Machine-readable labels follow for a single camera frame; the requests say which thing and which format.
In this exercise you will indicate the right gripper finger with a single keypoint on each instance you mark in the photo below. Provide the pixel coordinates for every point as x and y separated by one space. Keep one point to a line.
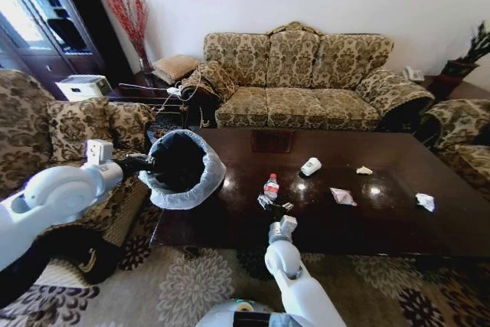
288 206
263 201

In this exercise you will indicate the black bin with clear liner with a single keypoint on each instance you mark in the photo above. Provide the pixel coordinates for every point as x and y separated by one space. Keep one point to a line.
180 162

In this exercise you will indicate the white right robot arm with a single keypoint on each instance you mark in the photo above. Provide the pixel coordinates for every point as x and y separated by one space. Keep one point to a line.
285 262

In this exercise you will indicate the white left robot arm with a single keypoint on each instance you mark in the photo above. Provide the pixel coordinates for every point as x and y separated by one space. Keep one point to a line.
57 193

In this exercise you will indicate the clear plastic water bottle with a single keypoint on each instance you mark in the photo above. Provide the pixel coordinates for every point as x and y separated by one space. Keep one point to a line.
272 187

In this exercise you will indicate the white paper cup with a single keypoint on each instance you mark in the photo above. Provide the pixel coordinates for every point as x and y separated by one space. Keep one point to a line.
310 166

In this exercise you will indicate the pink white snack wrapper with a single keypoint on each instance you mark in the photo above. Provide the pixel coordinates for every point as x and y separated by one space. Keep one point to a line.
343 196

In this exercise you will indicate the floral square cushion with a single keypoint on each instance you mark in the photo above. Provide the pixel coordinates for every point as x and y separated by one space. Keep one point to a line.
78 128

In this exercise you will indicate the thin metal rack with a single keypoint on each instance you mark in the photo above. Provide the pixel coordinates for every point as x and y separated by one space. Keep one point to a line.
145 89

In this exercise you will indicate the cream crumpled paper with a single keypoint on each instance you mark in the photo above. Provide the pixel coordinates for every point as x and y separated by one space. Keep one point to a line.
364 170

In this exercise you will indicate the white power strip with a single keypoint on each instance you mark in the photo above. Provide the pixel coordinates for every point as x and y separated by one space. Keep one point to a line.
174 91

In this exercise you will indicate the white air purifier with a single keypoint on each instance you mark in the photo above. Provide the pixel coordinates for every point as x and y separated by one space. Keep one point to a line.
82 87

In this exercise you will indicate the dark wooden coffee table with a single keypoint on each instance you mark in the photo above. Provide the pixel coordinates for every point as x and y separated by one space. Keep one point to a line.
383 227

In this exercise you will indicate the floral three-seat sofa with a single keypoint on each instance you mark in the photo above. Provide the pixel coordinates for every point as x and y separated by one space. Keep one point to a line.
298 105

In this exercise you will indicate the glass vase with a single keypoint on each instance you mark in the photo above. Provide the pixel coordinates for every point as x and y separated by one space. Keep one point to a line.
145 63

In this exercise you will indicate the tan woven cushion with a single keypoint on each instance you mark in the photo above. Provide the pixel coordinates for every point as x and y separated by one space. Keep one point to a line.
174 68

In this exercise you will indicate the floral armchair with cushion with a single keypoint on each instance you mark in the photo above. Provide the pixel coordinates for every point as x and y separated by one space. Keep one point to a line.
23 131

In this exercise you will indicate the floral patterned rug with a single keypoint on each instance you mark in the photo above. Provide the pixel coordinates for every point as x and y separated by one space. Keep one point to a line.
183 285

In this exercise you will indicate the white crumpled tissue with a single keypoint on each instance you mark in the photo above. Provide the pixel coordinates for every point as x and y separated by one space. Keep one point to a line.
425 202

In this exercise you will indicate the red decorative branches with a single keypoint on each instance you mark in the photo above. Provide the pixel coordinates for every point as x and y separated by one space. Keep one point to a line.
132 24

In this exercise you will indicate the dark wooden glass cabinet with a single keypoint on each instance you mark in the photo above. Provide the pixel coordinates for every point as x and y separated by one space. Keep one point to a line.
76 17

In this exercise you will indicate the white desk telephone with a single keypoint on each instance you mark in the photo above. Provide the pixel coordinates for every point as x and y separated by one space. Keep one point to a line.
412 73

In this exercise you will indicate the dark red plant pot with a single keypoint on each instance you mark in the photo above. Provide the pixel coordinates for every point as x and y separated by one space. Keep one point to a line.
455 76

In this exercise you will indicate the green potted plant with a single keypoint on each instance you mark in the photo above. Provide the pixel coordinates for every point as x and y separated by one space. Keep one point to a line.
476 45

